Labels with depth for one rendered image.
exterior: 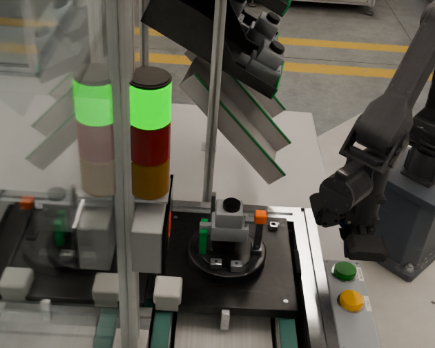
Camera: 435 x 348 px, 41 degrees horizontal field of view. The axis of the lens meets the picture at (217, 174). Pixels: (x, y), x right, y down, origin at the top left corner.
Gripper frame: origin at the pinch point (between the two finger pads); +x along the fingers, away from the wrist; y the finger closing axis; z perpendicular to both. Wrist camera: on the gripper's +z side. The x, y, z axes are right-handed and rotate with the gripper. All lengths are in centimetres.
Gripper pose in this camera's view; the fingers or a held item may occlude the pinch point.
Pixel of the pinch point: (351, 241)
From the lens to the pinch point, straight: 104.4
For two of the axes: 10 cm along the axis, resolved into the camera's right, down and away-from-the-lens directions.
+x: -0.7, 8.2, 5.7
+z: -10.0, -0.7, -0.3
